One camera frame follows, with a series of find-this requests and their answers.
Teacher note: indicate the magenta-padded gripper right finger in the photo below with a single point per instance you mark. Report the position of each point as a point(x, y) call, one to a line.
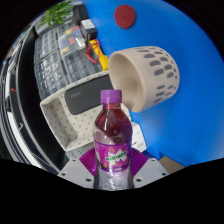
point(149, 172)

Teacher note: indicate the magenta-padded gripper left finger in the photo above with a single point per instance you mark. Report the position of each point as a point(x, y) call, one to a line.
point(77, 173)

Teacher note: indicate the clear bottle with purple label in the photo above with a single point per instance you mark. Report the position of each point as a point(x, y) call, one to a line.
point(112, 146)

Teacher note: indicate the beige dotted tray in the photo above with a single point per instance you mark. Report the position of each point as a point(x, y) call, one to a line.
point(78, 126)

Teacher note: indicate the dark overhead shelf unit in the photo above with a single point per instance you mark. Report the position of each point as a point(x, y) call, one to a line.
point(30, 110)

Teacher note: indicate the black rectangular speaker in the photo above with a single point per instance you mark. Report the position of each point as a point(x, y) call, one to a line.
point(88, 95)

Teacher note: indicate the beige mug with grey dashes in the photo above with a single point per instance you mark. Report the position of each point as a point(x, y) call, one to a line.
point(146, 78)

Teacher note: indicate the grey small-parts drawer cabinet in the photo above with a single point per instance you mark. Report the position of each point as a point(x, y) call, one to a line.
point(50, 71)

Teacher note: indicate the yellow multimeter with red leads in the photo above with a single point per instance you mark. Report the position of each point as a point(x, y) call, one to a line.
point(98, 55)

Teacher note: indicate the clear organiser with coloured parts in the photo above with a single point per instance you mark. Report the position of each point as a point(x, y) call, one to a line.
point(70, 40)

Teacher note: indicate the black box with white label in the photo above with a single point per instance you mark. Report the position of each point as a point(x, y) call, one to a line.
point(88, 28)

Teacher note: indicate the flat round red coaster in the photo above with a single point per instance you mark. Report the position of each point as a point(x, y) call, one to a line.
point(125, 16)

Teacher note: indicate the green potted plant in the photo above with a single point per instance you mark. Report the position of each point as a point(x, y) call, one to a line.
point(56, 13)

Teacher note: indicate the flat black case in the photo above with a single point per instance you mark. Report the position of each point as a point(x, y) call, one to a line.
point(81, 11)

